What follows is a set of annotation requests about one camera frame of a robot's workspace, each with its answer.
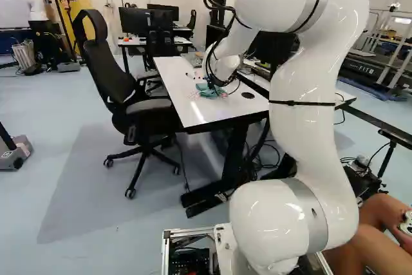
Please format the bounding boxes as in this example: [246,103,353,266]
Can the green towel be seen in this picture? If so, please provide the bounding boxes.
[195,82,228,99]

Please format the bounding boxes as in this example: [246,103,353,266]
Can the grey circuit board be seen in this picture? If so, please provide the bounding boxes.
[182,53,205,68]

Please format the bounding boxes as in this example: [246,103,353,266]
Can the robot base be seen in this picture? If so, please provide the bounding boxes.
[162,223,334,275]

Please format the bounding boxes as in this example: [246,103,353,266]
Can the black monitor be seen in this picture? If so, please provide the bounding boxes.
[247,31,302,67]

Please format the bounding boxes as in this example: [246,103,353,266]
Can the black office chair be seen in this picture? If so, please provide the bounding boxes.
[71,8,182,199]

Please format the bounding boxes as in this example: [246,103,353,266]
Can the white game controller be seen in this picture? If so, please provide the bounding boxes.
[396,209,412,234]

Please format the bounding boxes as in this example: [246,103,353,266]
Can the person's legs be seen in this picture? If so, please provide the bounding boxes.
[331,192,412,275]

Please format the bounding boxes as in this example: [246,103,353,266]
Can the white table with black legs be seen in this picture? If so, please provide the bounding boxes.
[152,52,272,218]

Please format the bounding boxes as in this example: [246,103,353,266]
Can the grey wheeled stand base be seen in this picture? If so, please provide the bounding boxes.
[0,121,35,171]

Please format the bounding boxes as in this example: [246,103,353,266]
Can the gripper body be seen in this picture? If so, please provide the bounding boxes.
[205,73,230,91]

